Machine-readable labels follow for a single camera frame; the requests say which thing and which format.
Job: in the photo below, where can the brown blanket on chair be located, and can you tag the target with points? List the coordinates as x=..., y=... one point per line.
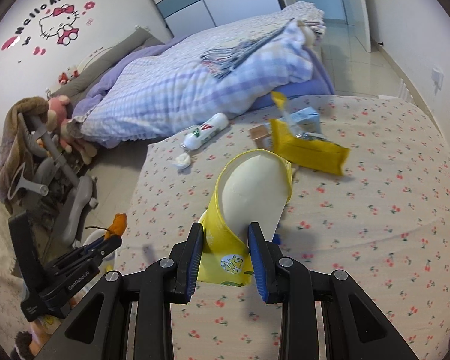
x=13, y=151

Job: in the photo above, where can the Hello Kitty wall sticker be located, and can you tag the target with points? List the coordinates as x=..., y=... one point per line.
x=50, y=23

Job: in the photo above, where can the white door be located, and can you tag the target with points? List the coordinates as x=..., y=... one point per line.
x=356, y=14

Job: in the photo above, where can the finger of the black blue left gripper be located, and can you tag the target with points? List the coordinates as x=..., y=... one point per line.
x=97, y=328

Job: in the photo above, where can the yellow paper cup container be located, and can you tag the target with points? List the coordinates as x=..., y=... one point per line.
x=255, y=186

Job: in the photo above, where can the grey bed headboard cushion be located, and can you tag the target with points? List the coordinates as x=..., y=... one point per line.
x=101, y=61

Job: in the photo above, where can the checkered blue quilt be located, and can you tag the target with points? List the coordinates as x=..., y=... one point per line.
x=148, y=96

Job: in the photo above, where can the yellow foil snack wrapper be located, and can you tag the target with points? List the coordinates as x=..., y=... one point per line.
x=313, y=151

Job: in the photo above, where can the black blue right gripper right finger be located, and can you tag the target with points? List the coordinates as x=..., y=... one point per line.
x=354, y=327

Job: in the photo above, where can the small white tissue ball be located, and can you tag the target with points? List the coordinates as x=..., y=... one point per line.
x=183, y=161

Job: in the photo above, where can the light blue carton box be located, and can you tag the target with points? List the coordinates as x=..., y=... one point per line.
x=303, y=121

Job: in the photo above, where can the small red white plush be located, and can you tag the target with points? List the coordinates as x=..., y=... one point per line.
x=70, y=74

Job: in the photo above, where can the white wall socket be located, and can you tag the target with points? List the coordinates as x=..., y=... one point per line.
x=437, y=77

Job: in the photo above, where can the person's left hand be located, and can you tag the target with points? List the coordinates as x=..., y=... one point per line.
x=44, y=326

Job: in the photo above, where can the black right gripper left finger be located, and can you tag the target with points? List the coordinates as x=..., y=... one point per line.
x=99, y=249

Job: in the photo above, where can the folded striped cloth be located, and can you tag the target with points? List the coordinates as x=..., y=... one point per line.
x=222, y=61

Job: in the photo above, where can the pink plush toy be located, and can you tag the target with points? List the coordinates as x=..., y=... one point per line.
x=57, y=123

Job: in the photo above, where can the white plastic trash bin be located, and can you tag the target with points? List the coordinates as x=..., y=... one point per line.
x=96, y=238

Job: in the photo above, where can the cherry print tablecloth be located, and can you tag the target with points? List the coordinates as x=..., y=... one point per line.
x=386, y=221

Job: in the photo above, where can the white AD bottle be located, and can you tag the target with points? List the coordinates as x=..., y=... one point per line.
x=198, y=136

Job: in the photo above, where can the grey ergonomic chair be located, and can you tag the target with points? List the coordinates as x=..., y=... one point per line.
x=48, y=187

